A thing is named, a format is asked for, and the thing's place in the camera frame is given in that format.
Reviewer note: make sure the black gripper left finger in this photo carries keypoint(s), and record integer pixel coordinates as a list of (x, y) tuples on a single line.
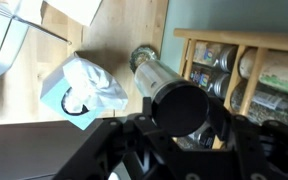
[(130, 143)]

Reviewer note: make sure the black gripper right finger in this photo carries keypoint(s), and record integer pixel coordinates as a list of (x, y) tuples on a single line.
[(267, 150)]

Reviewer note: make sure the glass spice jar dark label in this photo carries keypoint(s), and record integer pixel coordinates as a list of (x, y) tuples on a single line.
[(197, 136)]

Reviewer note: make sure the glass spice jar metal lid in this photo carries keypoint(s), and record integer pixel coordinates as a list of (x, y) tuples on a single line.
[(207, 80), (214, 55)]

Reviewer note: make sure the glass jar dried herbs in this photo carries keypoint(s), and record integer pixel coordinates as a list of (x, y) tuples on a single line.
[(267, 106)]

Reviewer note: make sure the white tissue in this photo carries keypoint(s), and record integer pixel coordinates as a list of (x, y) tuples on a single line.
[(94, 83)]

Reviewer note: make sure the large glass jar green label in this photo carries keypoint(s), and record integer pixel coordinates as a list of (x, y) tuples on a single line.
[(274, 71)]

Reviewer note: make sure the light blue tissue box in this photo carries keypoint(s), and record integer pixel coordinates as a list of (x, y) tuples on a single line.
[(50, 90)]

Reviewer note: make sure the wooden wall spice rack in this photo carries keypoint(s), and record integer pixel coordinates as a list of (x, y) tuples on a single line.
[(217, 36)]

